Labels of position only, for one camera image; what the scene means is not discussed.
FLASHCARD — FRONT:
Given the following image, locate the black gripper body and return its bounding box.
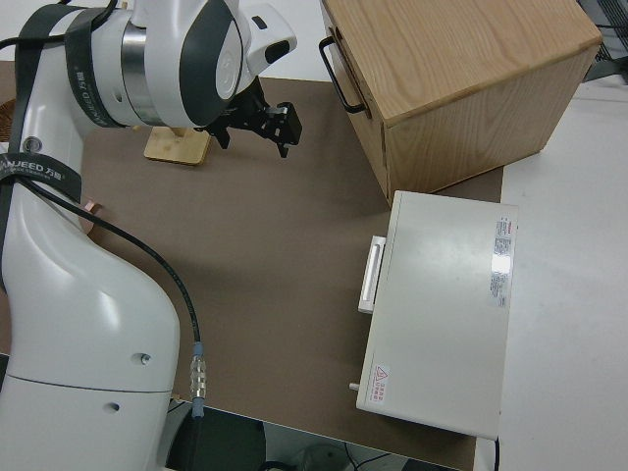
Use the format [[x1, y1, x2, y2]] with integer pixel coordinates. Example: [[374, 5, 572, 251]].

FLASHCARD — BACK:
[[195, 78, 270, 136]]

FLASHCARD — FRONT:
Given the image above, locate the pink mug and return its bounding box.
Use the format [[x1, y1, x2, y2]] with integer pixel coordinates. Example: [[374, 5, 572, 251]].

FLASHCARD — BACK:
[[78, 197, 105, 239]]

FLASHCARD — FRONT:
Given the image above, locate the wooden mug tree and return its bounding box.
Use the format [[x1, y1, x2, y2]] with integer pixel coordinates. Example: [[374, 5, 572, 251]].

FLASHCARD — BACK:
[[119, 0, 212, 167]]

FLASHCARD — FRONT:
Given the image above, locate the brown table mat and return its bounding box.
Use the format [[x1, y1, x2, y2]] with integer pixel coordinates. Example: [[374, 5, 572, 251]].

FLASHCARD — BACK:
[[0, 61, 506, 471]]

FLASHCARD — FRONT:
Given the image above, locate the large wooden box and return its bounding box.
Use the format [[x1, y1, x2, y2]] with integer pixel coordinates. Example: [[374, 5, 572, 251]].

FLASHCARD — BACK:
[[318, 0, 603, 197]]

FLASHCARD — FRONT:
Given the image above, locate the brown wicker tray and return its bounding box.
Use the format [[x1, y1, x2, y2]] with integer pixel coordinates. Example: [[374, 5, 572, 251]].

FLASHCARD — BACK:
[[0, 97, 19, 148]]

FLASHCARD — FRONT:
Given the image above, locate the white toaster oven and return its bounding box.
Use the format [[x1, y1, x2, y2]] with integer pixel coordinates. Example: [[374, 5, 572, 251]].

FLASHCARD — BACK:
[[355, 189, 520, 441]]

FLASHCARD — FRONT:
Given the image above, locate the black box handle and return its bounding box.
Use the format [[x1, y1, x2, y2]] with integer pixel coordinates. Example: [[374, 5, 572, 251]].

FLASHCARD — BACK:
[[318, 36, 368, 114]]

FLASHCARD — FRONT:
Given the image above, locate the black velcro strap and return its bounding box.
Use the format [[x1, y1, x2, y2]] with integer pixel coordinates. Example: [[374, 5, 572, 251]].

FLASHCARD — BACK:
[[0, 151, 83, 203], [65, 7, 110, 127]]

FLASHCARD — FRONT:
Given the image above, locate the oven door handle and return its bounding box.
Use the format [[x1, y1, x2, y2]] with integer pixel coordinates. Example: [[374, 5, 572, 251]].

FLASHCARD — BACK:
[[356, 235, 389, 315]]

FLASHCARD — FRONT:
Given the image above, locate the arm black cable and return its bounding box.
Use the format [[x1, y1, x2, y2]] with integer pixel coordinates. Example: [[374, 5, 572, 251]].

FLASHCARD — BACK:
[[0, 0, 210, 423]]

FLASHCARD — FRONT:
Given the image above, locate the grey metal pedestal foot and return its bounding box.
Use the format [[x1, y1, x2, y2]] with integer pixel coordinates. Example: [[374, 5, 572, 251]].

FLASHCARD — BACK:
[[291, 441, 354, 471]]

